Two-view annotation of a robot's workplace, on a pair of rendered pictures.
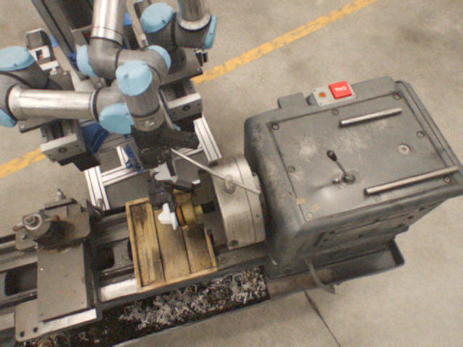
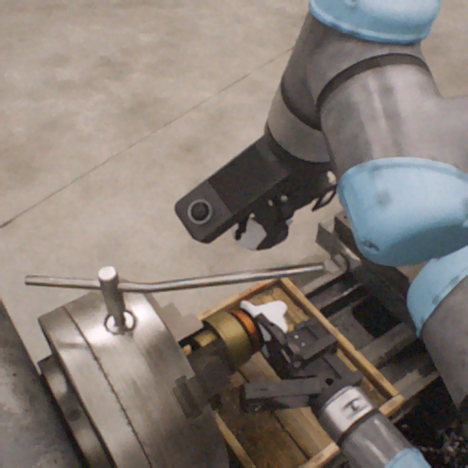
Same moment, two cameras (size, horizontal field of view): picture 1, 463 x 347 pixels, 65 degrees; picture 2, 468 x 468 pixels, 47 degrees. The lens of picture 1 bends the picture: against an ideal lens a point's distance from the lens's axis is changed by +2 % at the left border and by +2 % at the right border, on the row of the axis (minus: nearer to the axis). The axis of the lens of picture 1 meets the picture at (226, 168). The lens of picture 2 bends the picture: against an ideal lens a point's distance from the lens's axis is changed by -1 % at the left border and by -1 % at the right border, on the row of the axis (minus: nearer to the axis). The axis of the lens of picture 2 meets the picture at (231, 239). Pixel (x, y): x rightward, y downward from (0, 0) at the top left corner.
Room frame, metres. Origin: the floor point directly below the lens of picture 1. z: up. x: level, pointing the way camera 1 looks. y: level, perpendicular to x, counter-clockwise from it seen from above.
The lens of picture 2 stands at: (0.83, -0.03, 1.77)
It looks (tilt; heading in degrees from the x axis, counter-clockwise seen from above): 46 degrees down; 156
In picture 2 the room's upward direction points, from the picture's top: straight up
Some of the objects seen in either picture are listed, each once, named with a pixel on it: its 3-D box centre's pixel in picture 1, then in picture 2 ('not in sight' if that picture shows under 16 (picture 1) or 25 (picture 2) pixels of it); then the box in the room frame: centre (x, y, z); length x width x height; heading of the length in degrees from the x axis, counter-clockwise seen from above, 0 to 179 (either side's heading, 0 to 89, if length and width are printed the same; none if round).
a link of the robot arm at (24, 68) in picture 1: (19, 70); not in sight; (0.90, 0.67, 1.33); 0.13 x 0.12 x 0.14; 167
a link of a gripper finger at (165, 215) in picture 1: (166, 216); (268, 312); (0.41, 0.22, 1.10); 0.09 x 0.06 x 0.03; 9
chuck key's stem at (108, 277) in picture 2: (228, 183); (116, 306); (0.44, 0.00, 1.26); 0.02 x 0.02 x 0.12; 60
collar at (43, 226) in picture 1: (36, 223); not in sight; (0.42, 0.64, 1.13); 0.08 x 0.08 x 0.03
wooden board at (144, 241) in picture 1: (170, 236); (274, 372); (0.41, 0.25, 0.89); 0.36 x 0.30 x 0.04; 10
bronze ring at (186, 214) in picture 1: (189, 212); (225, 342); (0.42, 0.14, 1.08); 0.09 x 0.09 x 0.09; 12
